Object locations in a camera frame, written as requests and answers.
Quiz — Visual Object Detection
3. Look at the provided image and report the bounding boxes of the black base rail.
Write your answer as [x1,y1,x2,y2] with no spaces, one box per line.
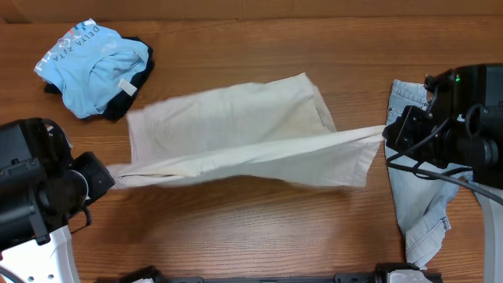
[96,263,443,283]

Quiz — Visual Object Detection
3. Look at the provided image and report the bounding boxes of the beige khaki shorts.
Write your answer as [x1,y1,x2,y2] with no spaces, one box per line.
[109,74,383,189]

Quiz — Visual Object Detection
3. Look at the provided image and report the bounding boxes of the light blue folded t-shirt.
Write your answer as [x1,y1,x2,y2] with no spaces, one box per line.
[33,17,150,119]

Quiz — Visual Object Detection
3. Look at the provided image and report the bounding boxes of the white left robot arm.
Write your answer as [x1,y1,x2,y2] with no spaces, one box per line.
[1,118,115,282]

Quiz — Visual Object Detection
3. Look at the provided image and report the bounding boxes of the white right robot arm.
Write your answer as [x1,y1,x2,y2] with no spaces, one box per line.
[384,64,502,282]

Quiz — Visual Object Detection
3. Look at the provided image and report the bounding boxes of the black folded garment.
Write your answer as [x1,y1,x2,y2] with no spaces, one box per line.
[42,35,155,122]

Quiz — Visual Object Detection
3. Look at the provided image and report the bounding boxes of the light blue denim jeans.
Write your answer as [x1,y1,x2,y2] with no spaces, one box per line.
[386,79,459,270]

